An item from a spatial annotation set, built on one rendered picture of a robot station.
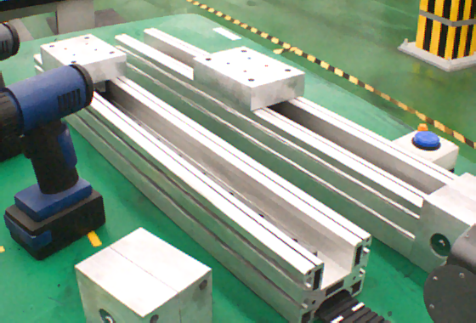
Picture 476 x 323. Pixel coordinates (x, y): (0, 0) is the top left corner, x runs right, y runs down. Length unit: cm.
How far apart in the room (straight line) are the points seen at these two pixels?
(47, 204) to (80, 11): 170
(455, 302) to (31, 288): 49
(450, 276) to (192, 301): 27
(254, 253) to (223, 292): 7
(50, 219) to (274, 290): 29
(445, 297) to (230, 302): 33
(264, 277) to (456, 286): 32
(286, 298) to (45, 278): 29
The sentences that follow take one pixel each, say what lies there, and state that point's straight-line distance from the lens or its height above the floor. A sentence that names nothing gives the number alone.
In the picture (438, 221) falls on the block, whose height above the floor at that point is 86.
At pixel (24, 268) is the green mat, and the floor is 78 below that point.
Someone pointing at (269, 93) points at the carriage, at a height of 89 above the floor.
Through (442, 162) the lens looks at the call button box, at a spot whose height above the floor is 83.
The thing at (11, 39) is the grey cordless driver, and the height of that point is 97.
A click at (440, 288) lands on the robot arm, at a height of 99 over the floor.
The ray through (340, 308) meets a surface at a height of 79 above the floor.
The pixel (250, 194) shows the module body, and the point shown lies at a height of 84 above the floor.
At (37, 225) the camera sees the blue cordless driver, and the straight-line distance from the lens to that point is 71.
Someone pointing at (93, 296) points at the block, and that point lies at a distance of 56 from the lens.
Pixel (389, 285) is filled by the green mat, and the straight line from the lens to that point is 69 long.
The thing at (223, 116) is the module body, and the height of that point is 83.
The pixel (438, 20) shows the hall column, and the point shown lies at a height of 29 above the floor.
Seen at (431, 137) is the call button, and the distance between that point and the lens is 88.
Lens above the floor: 123
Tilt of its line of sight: 28 degrees down
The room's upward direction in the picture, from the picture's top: 1 degrees clockwise
